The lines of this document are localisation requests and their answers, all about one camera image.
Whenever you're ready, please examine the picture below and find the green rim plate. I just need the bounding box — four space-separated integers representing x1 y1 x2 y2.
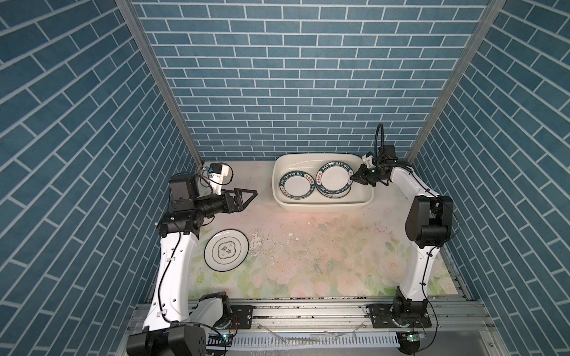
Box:
316 161 353 194
279 171 316 200

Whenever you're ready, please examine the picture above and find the orange sunburst plate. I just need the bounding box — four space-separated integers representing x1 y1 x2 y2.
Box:
319 188 351 199

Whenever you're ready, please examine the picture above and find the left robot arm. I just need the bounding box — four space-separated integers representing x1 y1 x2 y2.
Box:
126 173 258 355

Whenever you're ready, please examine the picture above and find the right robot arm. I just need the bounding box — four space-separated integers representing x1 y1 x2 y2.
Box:
351 155 454 329

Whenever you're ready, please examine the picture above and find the white plastic bin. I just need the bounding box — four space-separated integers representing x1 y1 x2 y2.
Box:
272 154 373 212

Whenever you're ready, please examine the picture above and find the white plate grey flower outline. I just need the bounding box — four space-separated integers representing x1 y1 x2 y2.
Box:
204 229 249 272

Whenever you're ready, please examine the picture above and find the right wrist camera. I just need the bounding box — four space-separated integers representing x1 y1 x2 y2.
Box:
363 123 398 169

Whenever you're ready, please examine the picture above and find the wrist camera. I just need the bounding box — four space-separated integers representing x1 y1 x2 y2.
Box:
363 123 398 169
203 163 234 195

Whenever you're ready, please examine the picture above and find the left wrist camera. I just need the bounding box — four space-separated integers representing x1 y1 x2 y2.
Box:
203 163 234 195

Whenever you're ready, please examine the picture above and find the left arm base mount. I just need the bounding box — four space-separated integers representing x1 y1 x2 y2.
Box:
215 305 254 330

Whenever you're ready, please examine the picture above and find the right corner aluminium post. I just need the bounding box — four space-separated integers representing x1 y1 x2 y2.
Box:
405 0 506 163

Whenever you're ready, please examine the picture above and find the corner aluminium post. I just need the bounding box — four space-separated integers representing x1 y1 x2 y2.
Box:
405 0 506 163
116 0 204 169

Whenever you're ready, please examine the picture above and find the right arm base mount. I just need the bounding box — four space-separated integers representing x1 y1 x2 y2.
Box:
365 302 432 329

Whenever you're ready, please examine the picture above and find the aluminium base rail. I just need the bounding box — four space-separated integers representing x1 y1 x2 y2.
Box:
115 297 511 356

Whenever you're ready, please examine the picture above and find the left corner aluminium post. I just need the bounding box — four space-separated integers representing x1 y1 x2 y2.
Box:
116 0 204 169

